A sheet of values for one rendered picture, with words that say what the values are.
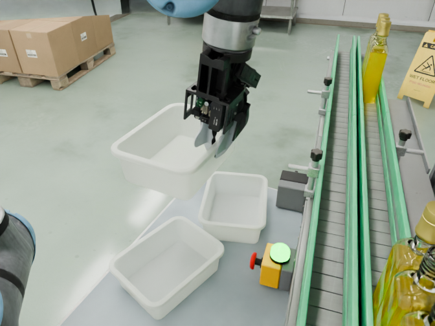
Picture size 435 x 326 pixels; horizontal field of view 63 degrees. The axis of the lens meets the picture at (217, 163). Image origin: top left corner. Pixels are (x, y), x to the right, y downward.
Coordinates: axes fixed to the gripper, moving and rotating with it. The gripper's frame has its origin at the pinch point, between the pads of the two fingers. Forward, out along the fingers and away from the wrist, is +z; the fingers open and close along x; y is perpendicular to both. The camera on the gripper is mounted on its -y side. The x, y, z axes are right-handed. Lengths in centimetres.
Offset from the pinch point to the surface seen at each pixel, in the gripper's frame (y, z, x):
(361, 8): -559, 90, -12
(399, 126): -69, 18, 37
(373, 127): -65, 19, 29
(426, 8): -571, 72, 72
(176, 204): -17.0, 38.6, -15.9
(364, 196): -16.1, 10.2, 28.8
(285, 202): -28.4, 31.3, 13.0
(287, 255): -4.0, 23.5, 18.6
